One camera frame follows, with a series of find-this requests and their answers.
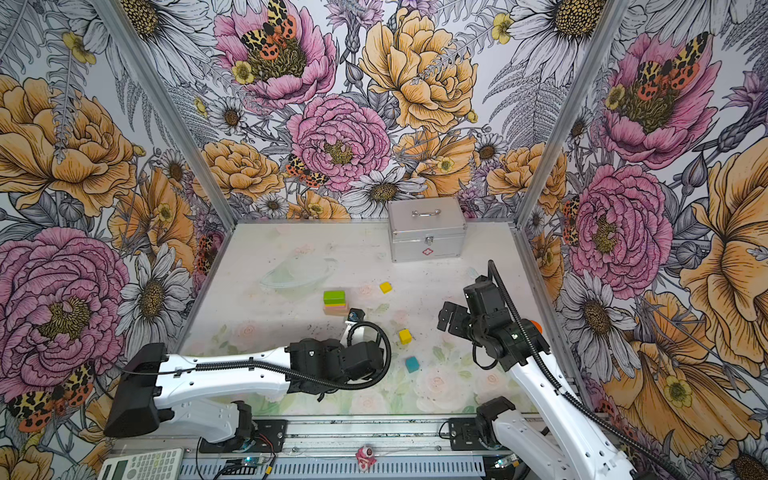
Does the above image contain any natural wood block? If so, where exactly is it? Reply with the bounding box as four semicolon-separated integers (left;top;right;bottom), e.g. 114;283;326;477
323;305;349;317

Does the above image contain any green rectangular block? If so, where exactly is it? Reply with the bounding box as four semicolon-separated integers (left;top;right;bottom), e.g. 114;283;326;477
323;290;347;306

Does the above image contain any teal cube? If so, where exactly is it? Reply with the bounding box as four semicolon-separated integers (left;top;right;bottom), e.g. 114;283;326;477
404;356;420;373

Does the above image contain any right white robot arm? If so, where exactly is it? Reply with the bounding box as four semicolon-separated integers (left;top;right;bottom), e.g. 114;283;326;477
437;277;639;479

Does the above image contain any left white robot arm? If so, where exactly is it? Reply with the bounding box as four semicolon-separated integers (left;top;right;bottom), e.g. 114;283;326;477
104;338;391;443

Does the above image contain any pink toy figure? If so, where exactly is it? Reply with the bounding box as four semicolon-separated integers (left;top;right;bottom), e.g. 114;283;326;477
355;445;377;472

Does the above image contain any silver metal case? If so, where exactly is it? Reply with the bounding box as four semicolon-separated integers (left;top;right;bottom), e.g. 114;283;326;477
387;197;467;263

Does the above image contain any white calculator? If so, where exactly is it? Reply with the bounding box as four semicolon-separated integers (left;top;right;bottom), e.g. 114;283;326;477
97;449;184;480

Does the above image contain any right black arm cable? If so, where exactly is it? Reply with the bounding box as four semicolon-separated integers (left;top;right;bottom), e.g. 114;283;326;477
487;260;691;480

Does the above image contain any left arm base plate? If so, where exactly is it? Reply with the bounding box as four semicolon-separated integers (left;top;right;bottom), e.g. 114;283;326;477
199;419;288;454

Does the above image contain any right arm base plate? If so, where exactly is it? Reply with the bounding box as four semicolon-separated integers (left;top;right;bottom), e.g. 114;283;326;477
439;417;526;453

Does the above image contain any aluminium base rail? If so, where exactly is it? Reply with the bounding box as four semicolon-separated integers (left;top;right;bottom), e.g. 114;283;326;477
110;413;622;460

